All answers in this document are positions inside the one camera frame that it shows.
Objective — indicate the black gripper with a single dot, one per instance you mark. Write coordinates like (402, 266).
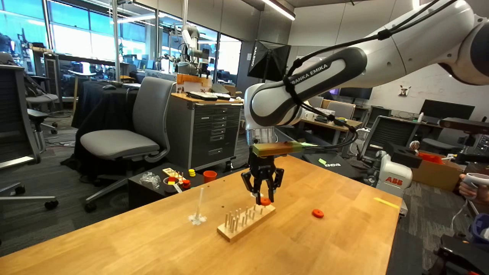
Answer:
(263, 166)

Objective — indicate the white handheld controller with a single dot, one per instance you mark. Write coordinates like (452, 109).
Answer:
(475, 178)

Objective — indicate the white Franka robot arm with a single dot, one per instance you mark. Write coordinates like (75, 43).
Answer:
(356, 63)

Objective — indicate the white ABB robot base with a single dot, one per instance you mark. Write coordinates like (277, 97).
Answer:
(393, 179)

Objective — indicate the wooden platform with pegs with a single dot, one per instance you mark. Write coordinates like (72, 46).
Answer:
(239, 230)

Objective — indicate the person hand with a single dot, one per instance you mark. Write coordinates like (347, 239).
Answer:
(468, 192)

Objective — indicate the small orange cup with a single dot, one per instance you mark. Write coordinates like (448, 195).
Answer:
(210, 176)

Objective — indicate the green marker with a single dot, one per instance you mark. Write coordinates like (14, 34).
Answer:
(329, 164)

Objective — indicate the small yellow block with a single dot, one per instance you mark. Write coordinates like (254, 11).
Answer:
(191, 173)

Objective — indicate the grey drawer cabinet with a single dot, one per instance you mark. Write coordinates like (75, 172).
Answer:
(203, 132)

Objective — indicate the small red bowl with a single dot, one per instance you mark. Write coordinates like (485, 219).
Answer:
(171, 181)

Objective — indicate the cluttered wooden desk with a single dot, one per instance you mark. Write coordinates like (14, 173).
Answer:
(347, 124)

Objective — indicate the black low table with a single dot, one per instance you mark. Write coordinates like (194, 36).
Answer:
(153, 193)

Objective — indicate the clear plastic bag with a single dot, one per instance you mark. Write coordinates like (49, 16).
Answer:
(148, 178)

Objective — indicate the black softbox light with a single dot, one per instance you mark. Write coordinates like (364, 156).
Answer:
(268, 59)

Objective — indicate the yellow tape strip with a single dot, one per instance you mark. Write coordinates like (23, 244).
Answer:
(385, 202)

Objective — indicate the black wide monitor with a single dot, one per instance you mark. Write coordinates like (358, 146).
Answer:
(358, 94)

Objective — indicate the black tilted screen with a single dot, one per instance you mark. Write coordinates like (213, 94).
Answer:
(391, 134)

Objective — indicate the grey office chair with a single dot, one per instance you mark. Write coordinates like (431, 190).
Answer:
(116, 143)

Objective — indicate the red item on box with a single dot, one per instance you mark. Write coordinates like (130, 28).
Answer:
(431, 158)

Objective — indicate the cardboard box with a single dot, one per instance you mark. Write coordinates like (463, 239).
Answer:
(436, 176)

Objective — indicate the black draped cloth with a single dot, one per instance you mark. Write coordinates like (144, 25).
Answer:
(104, 109)

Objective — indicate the blue bin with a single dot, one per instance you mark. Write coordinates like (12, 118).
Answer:
(482, 231)

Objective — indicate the black office chair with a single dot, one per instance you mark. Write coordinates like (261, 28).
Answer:
(12, 112)

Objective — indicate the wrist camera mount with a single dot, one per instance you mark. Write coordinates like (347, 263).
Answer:
(275, 149)

